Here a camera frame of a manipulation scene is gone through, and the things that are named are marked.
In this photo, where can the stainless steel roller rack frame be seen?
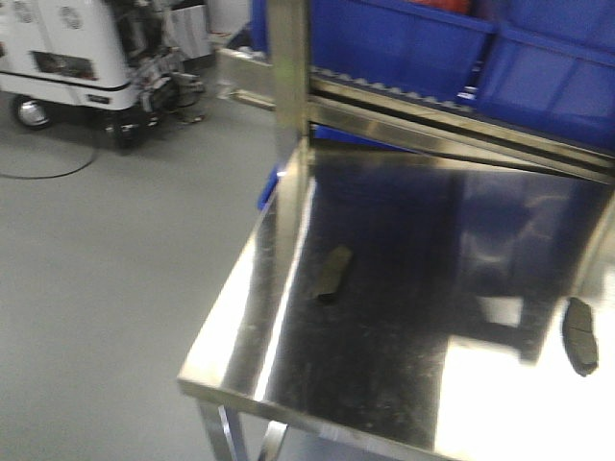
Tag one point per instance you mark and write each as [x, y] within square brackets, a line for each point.
[302, 96]

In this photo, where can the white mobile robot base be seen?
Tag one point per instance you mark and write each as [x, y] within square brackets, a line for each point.
[118, 58]

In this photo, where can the grey brake pad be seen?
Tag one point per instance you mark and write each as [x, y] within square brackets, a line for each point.
[578, 337]
[331, 274]

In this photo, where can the inner left grey brake pad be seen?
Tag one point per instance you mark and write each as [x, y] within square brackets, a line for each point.
[331, 274]

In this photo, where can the blue plastic bin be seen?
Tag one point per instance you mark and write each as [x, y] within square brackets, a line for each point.
[551, 69]
[398, 44]

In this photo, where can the left blue plastic bin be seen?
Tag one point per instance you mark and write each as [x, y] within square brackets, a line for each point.
[398, 44]

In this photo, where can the inner right grey brake pad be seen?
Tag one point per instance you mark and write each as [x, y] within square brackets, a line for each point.
[578, 337]

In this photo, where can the red material in bin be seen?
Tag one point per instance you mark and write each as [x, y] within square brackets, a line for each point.
[455, 6]

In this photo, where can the right blue plastic bin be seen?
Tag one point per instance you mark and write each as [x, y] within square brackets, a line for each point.
[551, 69]

